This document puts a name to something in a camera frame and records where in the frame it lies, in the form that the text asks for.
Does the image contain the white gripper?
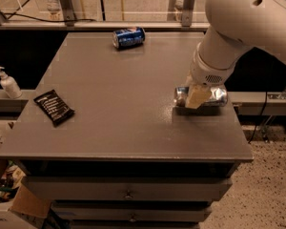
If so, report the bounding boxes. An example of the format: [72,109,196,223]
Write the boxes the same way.
[185,43,235,109]

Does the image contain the crushed silver redbull can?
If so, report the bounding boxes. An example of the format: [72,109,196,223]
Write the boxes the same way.
[174,87,228,107]

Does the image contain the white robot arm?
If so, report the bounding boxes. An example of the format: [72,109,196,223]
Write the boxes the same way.
[185,0,286,109]

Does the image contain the blue pepsi can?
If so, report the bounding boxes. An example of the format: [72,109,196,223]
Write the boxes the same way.
[112,27,145,49]

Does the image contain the grey drawer cabinet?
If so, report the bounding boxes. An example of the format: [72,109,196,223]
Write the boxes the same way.
[0,32,253,229]

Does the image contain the top drawer knob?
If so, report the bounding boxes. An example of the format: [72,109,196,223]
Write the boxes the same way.
[124,191,133,200]

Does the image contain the drawer knob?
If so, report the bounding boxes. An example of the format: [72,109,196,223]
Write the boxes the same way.
[129,215,137,223]
[124,191,133,200]

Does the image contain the black snack packet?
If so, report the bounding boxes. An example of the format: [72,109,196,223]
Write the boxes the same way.
[33,90,74,127]

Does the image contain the white pump bottle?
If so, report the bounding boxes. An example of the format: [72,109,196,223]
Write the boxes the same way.
[0,66,22,99]

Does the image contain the cardboard box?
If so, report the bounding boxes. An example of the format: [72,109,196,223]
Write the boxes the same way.
[0,124,50,229]

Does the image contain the black cable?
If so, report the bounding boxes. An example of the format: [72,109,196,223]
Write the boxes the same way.
[0,12,98,24]

